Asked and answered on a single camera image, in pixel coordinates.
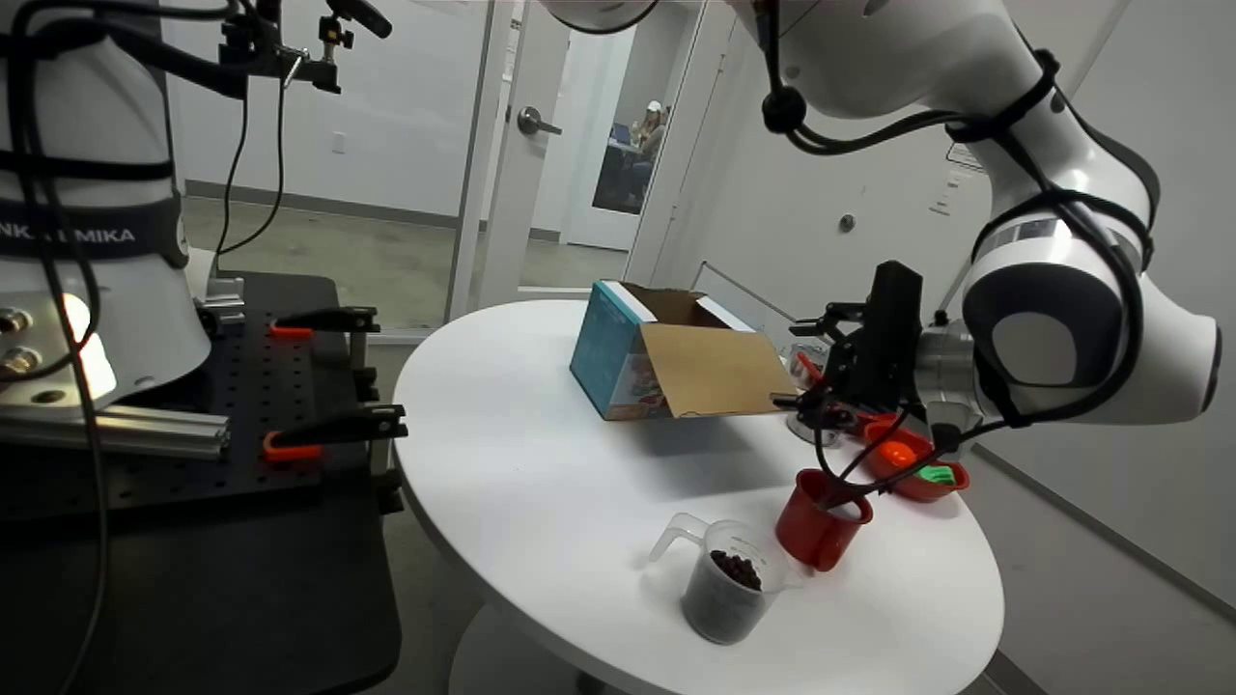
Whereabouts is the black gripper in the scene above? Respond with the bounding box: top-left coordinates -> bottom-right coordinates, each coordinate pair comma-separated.
778,258 -> 931,421

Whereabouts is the teal printed cardboard box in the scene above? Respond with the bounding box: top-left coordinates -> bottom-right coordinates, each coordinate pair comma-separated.
569,276 -> 802,426

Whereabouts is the empty red bowl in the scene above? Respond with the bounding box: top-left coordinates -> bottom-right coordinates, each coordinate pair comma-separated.
793,346 -> 899,436

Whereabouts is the stemmed metal cup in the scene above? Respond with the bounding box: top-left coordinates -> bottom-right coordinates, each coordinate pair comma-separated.
784,404 -> 841,450

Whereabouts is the orange toy food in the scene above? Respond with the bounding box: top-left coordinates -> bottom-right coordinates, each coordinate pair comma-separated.
869,431 -> 935,477

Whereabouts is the red measuring cup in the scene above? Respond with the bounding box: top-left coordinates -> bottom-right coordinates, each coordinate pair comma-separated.
772,466 -> 878,576

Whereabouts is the white door with round lock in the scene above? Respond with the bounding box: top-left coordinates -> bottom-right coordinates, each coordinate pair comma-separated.
693,0 -> 1034,391

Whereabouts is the red bowl with toys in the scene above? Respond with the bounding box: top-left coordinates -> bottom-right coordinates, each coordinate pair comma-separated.
859,415 -> 973,507

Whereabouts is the clear measuring cup with beans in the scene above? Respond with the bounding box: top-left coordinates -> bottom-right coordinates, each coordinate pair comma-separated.
637,511 -> 788,647

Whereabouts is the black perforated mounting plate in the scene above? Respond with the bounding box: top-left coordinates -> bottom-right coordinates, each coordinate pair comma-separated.
0,306 -> 389,520

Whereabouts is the black cart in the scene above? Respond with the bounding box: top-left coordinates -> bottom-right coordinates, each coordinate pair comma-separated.
0,265 -> 405,695

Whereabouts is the white door with lever handle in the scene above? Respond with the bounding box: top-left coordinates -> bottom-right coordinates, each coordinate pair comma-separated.
441,0 -> 572,325

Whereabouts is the metal lever door handle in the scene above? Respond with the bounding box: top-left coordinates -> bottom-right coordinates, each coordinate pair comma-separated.
514,104 -> 569,139

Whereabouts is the black clamp with orange handle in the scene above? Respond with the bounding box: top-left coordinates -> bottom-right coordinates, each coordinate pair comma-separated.
260,400 -> 412,466
265,306 -> 386,346

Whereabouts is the silver metal bracket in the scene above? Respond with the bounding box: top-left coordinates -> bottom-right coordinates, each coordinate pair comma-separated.
196,275 -> 247,329

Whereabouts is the thin black hanging cable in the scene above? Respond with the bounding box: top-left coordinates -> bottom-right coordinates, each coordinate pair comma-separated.
210,51 -> 295,264

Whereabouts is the black camera mount rig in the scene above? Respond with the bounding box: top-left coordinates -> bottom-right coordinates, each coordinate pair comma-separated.
212,0 -> 398,98

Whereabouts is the aluminium rail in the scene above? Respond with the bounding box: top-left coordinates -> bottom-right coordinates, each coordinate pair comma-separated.
0,400 -> 232,462

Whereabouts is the black cable on robot base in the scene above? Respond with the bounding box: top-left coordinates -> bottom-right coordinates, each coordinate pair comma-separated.
0,0 -> 171,695

